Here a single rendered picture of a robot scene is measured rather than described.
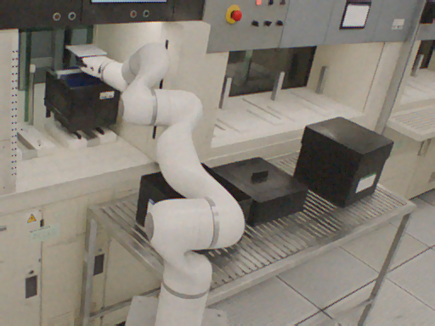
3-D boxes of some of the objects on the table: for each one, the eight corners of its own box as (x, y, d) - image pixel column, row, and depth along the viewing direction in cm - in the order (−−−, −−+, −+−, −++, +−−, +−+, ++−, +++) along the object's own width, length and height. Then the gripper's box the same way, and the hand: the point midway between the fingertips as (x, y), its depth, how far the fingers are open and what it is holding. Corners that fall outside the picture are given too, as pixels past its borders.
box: (343, 209, 226) (362, 154, 213) (289, 178, 242) (303, 125, 229) (376, 192, 244) (395, 141, 231) (324, 165, 260) (340, 115, 247)
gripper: (129, 59, 200) (100, 44, 211) (90, 63, 190) (63, 47, 201) (127, 78, 204) (98, 63, 215) (88, 83, 193) (61, 67, 204)
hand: (84, 57), depth 206 cm, fingers open, 4 cm apart
